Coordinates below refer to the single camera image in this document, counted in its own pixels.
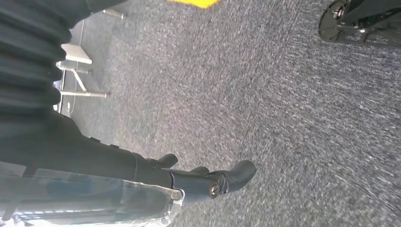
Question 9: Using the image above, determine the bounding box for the yellow floor tape square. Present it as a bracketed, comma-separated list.
[167, 0, 220, 9]

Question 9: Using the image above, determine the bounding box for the black robot foot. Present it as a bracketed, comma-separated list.
[318, 0, 401, 49]

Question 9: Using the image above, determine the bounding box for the white panel steel table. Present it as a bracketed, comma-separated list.
[53, 9, 126, 118]

